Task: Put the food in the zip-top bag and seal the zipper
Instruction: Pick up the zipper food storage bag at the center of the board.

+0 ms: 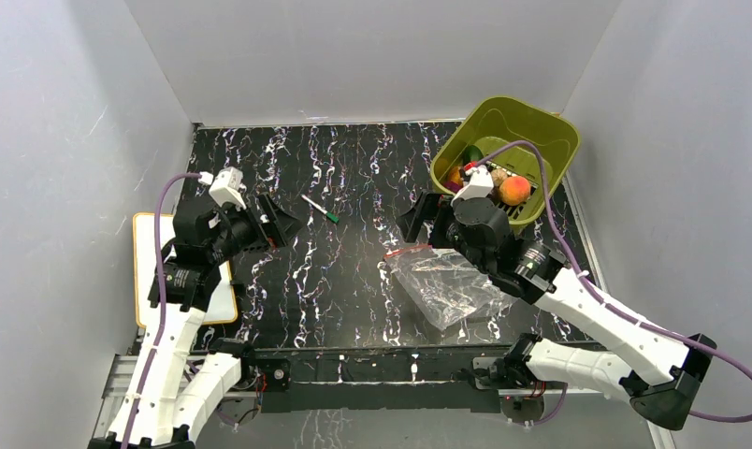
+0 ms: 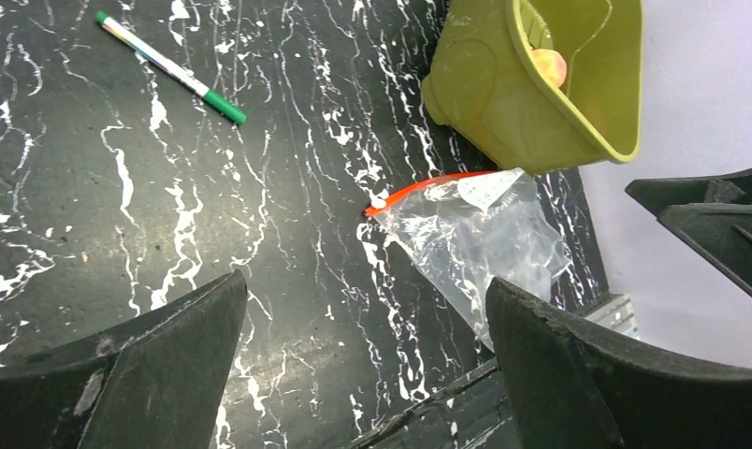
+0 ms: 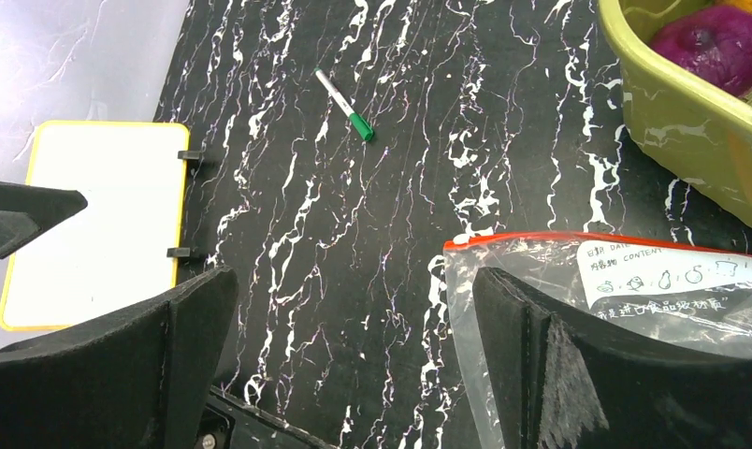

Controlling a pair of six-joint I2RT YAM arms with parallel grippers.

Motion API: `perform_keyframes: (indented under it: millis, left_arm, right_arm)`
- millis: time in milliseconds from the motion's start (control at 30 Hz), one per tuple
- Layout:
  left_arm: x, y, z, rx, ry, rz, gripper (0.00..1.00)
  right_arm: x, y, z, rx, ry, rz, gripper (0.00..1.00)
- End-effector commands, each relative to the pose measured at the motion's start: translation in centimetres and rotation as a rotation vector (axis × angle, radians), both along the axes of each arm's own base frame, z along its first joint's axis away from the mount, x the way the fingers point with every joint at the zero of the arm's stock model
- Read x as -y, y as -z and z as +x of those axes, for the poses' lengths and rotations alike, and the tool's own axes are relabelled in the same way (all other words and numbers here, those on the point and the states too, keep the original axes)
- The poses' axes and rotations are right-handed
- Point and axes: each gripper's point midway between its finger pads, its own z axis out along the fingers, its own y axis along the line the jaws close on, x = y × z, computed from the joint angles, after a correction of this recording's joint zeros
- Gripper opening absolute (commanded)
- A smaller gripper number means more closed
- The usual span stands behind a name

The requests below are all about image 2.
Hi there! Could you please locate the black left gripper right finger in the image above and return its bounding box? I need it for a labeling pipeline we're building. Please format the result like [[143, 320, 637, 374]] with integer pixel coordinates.
[[485, 278, 752, 448]]

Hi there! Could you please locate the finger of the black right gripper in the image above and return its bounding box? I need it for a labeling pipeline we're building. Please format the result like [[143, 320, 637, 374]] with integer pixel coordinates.
[[625, 168, 752, 217], [658, 203, 752, 298]]

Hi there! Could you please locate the clear zip bag red zipper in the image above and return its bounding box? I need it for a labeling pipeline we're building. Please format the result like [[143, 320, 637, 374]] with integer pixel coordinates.
[[365, 168, 572, 349]]

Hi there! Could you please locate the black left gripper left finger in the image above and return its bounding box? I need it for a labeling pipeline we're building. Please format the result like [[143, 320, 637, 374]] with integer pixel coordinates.
[[0, 271, 248, 448]]

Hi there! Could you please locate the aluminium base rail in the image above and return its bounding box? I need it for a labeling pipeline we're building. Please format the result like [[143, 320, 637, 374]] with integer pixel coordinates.
[[586, 294, 640, 340]]

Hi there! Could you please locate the orange peach fruit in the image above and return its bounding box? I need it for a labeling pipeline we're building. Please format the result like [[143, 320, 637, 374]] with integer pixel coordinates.
[[530, 49, 568, 88]]

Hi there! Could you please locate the olive green plastic basket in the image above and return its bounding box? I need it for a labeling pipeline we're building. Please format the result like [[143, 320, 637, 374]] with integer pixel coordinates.
[[421, 1, 643, 174]]

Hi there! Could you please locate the green white marker pen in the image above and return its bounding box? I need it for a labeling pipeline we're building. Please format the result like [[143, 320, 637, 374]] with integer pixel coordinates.
[[94, 11, 247, 125]]

